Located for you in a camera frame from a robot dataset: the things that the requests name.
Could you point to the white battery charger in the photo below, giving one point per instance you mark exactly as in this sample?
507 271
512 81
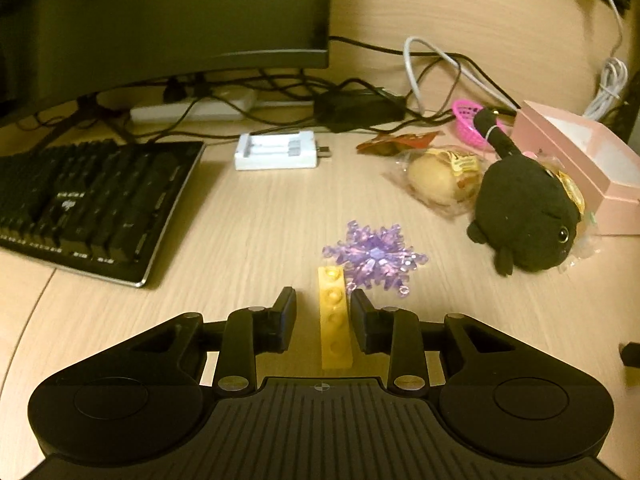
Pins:
278 151

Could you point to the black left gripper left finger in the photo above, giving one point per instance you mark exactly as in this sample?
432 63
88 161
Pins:
249 332

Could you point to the purple plastic snowflake ornament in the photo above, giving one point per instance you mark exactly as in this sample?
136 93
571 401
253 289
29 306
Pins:
375 257

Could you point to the pink plastic toy strainer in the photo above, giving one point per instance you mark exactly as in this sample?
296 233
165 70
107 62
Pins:
464 113

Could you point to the pink open cardboard box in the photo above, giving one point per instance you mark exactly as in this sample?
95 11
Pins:
605 169

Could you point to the black plush toy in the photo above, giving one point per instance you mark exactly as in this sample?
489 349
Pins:
522 209

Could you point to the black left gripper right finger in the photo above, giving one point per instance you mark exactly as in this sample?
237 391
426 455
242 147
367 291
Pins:
395 332

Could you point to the black keyboard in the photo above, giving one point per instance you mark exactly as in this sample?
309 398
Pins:
96 208

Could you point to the white power strip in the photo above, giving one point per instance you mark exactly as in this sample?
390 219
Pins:
234 101

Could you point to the black computer monitor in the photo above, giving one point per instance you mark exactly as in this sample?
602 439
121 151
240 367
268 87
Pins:
56 51

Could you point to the orange snack wrapper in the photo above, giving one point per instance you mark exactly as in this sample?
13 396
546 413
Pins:
387 144

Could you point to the pale bread bun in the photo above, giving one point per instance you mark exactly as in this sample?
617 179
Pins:
446 179

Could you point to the yellow toy building brick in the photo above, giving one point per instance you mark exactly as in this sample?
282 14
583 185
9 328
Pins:
335 342

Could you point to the black power adapter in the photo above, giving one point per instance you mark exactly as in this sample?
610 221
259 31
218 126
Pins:
346 110

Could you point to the brown small cake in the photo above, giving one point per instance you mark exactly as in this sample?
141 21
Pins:
588 241

